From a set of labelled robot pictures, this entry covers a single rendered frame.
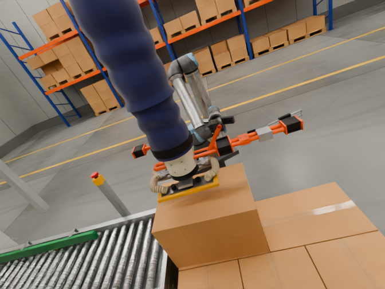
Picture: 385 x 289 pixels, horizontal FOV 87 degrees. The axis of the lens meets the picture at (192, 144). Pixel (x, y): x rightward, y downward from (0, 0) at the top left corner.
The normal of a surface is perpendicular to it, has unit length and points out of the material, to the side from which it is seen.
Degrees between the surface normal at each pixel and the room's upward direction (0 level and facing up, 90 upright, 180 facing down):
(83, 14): 85
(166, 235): 90
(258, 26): 90
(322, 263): 0
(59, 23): 90
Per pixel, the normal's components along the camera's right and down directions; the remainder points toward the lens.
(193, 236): -0.01, 0.52
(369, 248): -0.34, -0.81
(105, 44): -0.37, 0.33
